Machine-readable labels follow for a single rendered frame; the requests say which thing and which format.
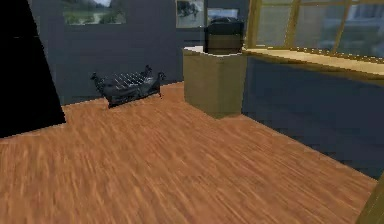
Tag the black ornate bench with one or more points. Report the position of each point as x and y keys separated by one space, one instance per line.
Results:
x=126 y=87

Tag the black box on cabinet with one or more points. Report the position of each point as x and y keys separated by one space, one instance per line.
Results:
x=223 y=36

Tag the yellow framed window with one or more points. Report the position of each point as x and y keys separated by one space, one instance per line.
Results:
x=316 y=30

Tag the large black cupboard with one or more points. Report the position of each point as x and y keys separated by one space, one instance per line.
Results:
x=23 y=73

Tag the small dark wall picture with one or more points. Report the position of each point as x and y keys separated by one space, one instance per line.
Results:
x=189 y=13

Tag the pale blue wall picture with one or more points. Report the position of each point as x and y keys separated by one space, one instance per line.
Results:
x=222 y=14

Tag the green landscape wall picture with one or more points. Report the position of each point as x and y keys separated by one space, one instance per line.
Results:
x=95 y=13

